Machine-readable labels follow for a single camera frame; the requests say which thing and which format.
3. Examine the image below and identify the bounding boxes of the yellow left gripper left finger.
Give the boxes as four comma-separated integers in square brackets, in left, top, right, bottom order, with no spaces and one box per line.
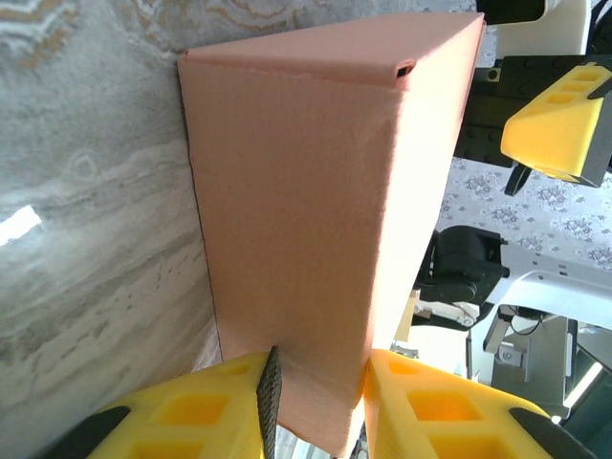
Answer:
[45,344,284,459]

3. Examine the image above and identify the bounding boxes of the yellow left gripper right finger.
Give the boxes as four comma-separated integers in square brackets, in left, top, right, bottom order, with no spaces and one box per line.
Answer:
[362,348,599,459]

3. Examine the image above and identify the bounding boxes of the salmon pink paper box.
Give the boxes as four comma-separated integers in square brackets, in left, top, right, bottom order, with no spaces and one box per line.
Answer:
[176,11,487,458]

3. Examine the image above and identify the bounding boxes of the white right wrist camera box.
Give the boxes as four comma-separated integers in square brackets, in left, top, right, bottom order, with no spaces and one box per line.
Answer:
[476,0,592,57]

